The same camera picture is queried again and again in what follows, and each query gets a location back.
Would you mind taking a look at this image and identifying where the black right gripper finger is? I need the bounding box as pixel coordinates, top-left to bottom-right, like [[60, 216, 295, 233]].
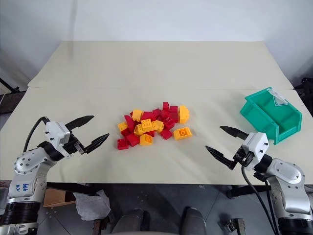
[[205, 145, 237, 171], [219, 125, 249, 141]]

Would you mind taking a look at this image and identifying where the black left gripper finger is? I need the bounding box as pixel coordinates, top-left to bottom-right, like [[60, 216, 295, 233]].
[[66, 115, 95, 134], [79, 133, 110, 155]]

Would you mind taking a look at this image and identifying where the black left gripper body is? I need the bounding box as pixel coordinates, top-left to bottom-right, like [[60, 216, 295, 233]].
[[63, 131, 87, 157]]

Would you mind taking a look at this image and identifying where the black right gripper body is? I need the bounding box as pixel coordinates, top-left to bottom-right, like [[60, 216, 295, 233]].
[[233, 145, 253, 167]]

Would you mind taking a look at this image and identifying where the brown cardboard box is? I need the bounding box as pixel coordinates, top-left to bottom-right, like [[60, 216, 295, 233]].
[[43, 188, 77, 209]]

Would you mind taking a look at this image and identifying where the green plastic bin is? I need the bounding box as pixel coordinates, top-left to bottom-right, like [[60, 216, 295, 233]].
[[239, 86, 303, 146]]

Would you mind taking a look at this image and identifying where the black caster wheel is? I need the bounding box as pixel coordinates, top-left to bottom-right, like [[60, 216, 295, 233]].
[[225, 185, 243, 199]]

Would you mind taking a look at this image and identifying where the clear plastic label holder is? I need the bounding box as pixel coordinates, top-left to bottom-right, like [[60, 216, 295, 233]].
[[268, 89, 287, 107]]

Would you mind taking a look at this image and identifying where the crumpled white cloth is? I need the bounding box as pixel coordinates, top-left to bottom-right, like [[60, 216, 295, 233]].
[[72, 189, 111, 221]]

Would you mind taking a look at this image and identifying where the black equipment stand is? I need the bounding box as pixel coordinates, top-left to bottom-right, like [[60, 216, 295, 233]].
[[0, 77, 28, 115]]

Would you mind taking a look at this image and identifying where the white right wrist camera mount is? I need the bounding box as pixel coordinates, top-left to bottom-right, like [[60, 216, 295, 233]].
[[241, 132, 270, 171]]

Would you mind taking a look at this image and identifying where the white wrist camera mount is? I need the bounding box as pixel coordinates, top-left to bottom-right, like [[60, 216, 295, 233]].
[[45, 120, 72, 158], [241, 132, 270, 171]]

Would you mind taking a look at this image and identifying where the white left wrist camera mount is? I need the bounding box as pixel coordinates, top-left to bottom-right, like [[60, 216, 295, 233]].
[[45, 120, 72, 158]]

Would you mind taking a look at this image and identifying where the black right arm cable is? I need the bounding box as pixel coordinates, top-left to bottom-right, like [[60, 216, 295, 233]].
[[241, 165, 280, 235]]

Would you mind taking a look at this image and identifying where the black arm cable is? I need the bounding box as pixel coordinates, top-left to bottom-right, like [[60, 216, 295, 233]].
[[241, 165, 280, 235], [22, 117, 50, 153]]

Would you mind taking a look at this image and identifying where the black table frame bar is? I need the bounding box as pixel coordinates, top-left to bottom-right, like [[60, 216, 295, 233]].
[[45, 182, 106, 197]]

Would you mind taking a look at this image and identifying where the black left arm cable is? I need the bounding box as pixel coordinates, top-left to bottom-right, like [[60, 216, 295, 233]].
[[22, 117, 50, 153]]

